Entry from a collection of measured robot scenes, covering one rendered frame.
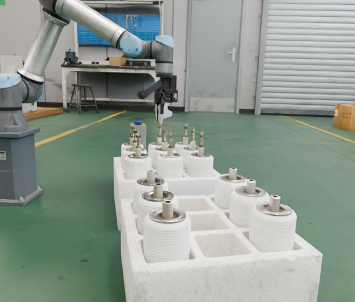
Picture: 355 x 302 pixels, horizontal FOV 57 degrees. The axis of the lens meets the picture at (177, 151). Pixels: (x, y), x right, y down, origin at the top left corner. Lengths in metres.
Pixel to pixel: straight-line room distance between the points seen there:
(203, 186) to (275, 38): 5.27
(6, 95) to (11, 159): 0.26
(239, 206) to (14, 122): 1.01
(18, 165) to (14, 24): 5.75
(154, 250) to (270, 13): 5.88
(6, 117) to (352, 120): 3.91
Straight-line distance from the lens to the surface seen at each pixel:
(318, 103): 6.50
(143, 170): 1.17
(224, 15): 6.30
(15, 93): 1.50
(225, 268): 0.67
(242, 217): 0.83
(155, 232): 0.65
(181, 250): 0.67
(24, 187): 1.52
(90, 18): 1.35
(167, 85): 1.42
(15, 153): 1.48
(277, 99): 6.29
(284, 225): 0.72
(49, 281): 0.98
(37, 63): 1.59
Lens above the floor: 0.51
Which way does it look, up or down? 12 degrees down
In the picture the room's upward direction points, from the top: 2 degrees clockwise
